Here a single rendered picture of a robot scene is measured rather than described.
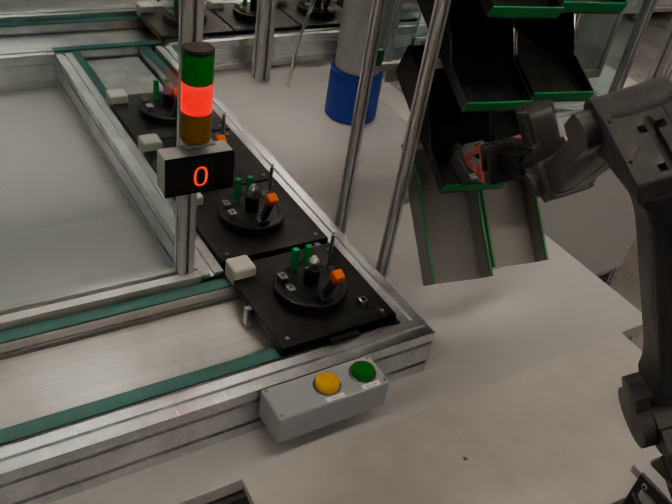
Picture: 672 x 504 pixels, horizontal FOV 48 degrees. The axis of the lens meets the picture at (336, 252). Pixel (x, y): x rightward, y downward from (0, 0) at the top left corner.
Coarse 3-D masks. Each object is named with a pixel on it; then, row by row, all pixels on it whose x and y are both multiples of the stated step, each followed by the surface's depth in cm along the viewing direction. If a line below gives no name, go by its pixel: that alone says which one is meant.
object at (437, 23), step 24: (384, 0) 137; (432, 24) 125; (576, 24) 141; (432, 48) 126; (360, 72) 146; (432, 72) 130; (360, 96) 148; (360, 120) 151; (408, 120) 136; (360, 144) 155; (408, 144) 137; (408, 168) 141; (336, 216) 166; (384, 240) 151; (384, 264) 154
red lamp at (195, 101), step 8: (184, 88) 116; (192, 88) 115; (200, 88) 115; (208, 88) 116; (184, 96) 117; (192, 96) 116; (200, 96) 116; (208, 96) 117; (184, 104) 117; (192, 104) 117; (200, 104) 117; (208, 104) 118; (184, 112) 118; (192, 112) 118; (200, 112) 118; (208, 112) 119
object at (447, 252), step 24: (408, 192) 146; (432, 192) 148; (456, 192) 150; (432, 216) 147; (456, 216) 149; (480, 216) 146; (432, 240) 146; (456, 240) 148; (480, 240) 147; (432, 264) 141; (456, 264) 148; (480, 264) 148
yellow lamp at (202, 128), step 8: (184, 120) 119; (192, 120) 118; (200, 120) 119; (208, 120) 120; (184, 128) 120; (192, 128) 119; (200, 128) 120; (208, 128) 121; (184, 136) 121; (192, 136) 120; (200, 136) 120; (208, 136) 122; (192, 144) 121; (200, 144) 121
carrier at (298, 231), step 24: (216, 192) 164; (240, 192) 158; (216, 216) 157; (240, 216) 154; (288, 216) 160; (216, 240) 150; (240, 240) 151; (264, 240) 152; (288, 240) 153; (312, 240) 155
